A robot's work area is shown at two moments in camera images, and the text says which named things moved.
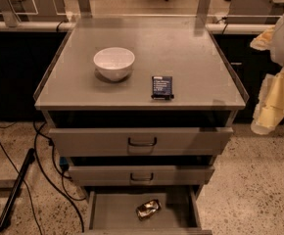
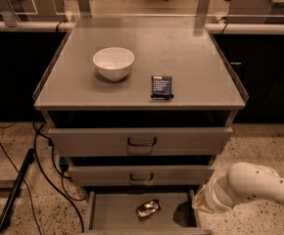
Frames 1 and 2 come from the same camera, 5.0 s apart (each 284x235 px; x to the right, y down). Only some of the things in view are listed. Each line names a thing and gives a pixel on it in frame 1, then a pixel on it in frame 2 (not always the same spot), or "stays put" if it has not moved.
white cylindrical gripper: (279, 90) to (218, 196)
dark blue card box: (162, 87) stays put
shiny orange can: (145, 210) stays put
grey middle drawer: (135, 175) stays put
